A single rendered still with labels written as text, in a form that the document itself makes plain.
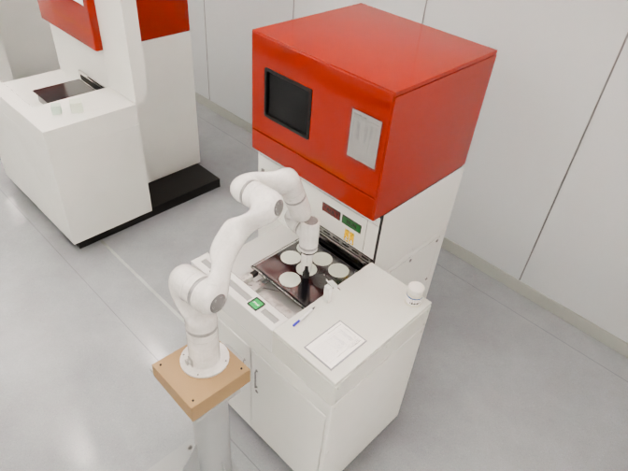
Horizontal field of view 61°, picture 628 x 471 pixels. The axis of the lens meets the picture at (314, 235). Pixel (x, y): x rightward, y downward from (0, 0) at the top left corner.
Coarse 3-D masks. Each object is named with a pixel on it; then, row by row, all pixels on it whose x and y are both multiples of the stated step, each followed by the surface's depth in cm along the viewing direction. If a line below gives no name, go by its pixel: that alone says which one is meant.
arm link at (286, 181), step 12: (288, 168) 197; (240, 180) 190; (252, 180) 189; (264, 180) 194; (276, 180) 194; (288, 180) 195; (300, 180) 201; (240, 192) 188; (288, 192) 198; (300, 192) 202
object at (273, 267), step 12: (264, 264) 251; (276, 264) 251; (288, 264) 252; (348, 264) 255; (276, 276) 245; (300, 276) 247; (312, 276) 247; (348, 276) 249; (288, 288) 240; (300, 288) 241; (312, 288) 241; (300, 300) 235; (312, 300) 235
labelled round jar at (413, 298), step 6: (414, 282) 225; (420, 282) 226; (408, 288) 223; (414, 288) 223; (420, 288) 223; (408, 294) 224; (414, 294) 222; (420, 294) 222; (408, 300) 225; (414, 300) 224; (420, 300) 225; (408, 306) 227; (414, 306) 226
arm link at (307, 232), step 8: (312, 216) 227; (304, 224) 223; (312, 224) 223; (296, 232) 230; (304, 232) 225; (312, 232) 224; (304, 240) 227; (312, 240) 227; (304, 248) 230; (312, 248) 230
